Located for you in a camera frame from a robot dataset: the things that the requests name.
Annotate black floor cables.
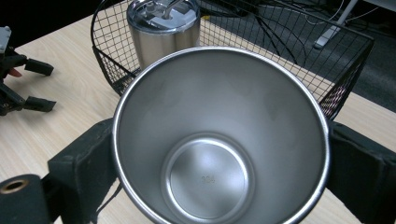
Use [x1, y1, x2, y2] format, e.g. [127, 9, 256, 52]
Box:
[199, 0, 312, 66]

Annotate steel tumbler with clear lid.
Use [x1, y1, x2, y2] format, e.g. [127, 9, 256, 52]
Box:
[125, 0, 202, 71]

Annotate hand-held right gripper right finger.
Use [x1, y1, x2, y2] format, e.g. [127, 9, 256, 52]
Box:
[325, 120, 396, 224]

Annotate white metal desk frame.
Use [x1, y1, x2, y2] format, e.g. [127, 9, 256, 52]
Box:
[312, 0, 396, 49]

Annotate black wire basket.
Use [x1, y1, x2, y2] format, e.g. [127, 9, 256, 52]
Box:
[90, 0, 375, 121]

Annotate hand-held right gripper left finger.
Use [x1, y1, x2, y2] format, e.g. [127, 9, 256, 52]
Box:
[48, 119, 122, 224]

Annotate steel mug with handle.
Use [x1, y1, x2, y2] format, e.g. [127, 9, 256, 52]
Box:
[111, 46, 332, 224]

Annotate white floor cable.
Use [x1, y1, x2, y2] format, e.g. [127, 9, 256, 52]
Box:
[303, 0, 382, 26]

